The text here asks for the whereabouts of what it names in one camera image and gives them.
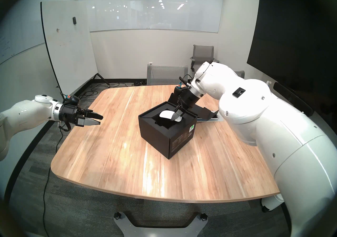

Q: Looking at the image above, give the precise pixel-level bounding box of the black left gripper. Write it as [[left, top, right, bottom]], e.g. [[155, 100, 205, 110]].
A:
[[60, 103, 104, 127]]

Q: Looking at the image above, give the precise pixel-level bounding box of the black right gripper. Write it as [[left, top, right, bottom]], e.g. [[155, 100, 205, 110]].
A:
[[171, 88, 202, 122]]

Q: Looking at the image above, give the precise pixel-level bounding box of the white computer mouse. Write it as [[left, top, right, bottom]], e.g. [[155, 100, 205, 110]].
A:
[[160, 110, 182, 122]]

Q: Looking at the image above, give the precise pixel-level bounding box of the black cardboard box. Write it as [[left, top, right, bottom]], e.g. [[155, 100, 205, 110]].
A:
[[138, 93, 219, 160]]

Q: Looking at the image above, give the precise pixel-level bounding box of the grey mesh chair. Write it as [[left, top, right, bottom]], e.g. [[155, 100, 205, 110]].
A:
[[146, 64, 189, 86]]

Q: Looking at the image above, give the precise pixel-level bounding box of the silver table outlet panel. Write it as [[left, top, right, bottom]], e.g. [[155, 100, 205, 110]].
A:
[[197, 111, 224, 122]]

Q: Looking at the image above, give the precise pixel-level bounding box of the grey office chair with armrests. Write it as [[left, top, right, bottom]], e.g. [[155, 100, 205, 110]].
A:
[[190, 45, 220, 72]]

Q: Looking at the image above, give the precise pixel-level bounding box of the rolling whiteboard with stand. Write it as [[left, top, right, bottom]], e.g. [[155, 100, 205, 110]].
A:
[[40, 1, 110, 100]]

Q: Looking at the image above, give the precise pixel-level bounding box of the black video bar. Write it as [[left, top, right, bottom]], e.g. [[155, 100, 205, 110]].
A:
[[273, 82, 314, 117]]

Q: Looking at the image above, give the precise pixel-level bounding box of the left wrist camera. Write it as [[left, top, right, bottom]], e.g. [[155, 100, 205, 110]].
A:
[[65, 95, 81, 106]]

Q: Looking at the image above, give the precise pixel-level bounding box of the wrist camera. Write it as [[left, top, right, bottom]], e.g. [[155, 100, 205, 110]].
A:
[[65, 95, 81, 106], [176, 77, 192, 92]]

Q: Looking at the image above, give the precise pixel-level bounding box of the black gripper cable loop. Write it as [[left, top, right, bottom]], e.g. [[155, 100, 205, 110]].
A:
[[58, 120, 72, 132]]

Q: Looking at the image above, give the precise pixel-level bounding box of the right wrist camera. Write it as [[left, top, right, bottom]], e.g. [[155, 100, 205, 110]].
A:
[[176, 77, 192, 92]]

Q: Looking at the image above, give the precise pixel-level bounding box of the wall glass whiteboard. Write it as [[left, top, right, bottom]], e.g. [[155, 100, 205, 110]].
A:
[[76, 0, 225, 33], [0, 0, 45, 64]]

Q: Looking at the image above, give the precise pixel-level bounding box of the grey robot base frame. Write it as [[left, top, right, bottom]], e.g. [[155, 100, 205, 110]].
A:
[[114, 211, 208, 237]]

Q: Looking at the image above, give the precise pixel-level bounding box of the large black wall screen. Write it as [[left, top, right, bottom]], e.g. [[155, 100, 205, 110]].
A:
[[247, 0, 337, 103]]

